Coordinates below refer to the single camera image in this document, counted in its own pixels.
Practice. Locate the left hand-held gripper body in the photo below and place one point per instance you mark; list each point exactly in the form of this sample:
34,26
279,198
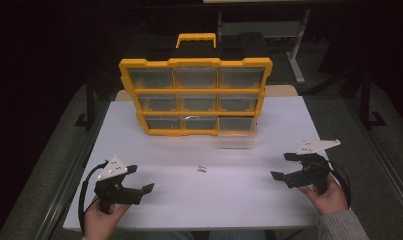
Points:
114,193

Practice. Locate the white metal desk frame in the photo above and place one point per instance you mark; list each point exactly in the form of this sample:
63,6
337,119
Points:
297,50

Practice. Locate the clear plastic drawer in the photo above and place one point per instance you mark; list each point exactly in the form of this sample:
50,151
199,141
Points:
236,140

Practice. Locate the person's left hand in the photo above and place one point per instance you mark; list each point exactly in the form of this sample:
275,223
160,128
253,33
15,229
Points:
100,221

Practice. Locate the person's right hand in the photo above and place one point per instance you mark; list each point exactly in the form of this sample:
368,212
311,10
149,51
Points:
332,200

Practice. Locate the grey metal floor rail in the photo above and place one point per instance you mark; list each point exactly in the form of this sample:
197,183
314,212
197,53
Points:
385,166
67,186

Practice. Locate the small metal screw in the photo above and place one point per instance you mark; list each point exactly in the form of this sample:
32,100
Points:
202,170

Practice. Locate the black metal stand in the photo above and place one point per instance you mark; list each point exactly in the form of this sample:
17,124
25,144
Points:
367,100
89,103

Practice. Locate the yellow black drawer organizer case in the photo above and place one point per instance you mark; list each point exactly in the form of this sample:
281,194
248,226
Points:
195,62

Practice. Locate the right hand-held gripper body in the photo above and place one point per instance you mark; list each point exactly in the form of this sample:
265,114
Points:
314,170

